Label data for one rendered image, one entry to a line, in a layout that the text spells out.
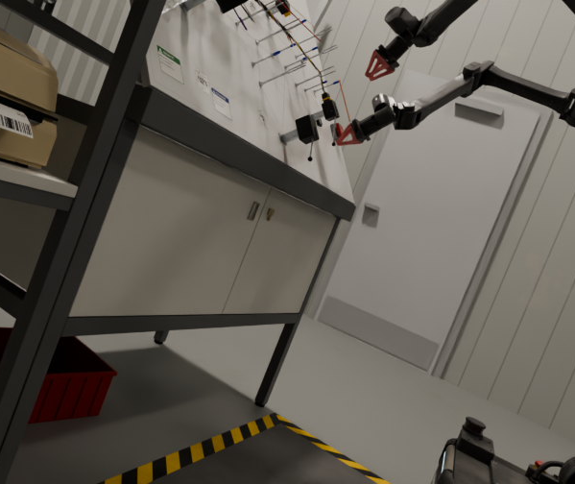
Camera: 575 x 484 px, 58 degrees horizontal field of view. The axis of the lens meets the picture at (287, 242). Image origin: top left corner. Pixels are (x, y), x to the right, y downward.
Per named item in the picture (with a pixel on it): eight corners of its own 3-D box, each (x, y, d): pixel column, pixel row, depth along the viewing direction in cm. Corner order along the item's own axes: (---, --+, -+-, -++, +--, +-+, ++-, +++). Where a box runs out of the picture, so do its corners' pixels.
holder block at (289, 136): (285, 167, 142) (318, 155, 138) (276, 127, 144) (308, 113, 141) (293, 171, 146) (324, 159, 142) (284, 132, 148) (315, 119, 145)
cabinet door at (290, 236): (300, 313, 198) (339, 218, 195) (224, 315, 149) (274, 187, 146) (295, 310, 199) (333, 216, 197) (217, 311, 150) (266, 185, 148)
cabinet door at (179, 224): (222, 314, 149) (272, 187, 146) (68, 317, 100) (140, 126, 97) (216, 311, 150) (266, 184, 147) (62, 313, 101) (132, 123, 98)
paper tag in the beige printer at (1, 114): (33, 138, 75) (39, 119, 75) (-7, 125, 69) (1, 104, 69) (12, 130, 76) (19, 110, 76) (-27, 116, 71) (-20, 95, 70)
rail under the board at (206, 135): (350, 222, 198) (356, 206, 197) (140, 122, 92) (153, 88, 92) (338, 217, 200) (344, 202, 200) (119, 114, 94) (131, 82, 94)
